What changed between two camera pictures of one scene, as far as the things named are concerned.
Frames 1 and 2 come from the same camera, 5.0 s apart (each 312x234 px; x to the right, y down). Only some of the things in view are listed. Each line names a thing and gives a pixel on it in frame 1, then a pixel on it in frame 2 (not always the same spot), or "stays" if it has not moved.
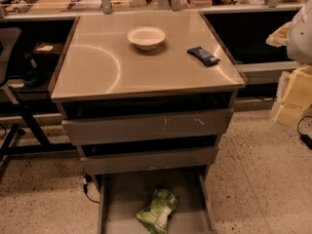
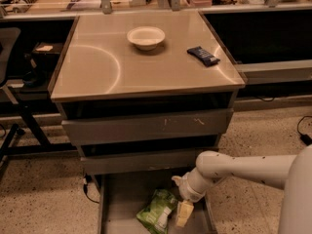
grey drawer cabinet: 147,96 stays
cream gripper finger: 280,37 -> 184,210
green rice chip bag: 156,214 stays
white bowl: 145,38 stays
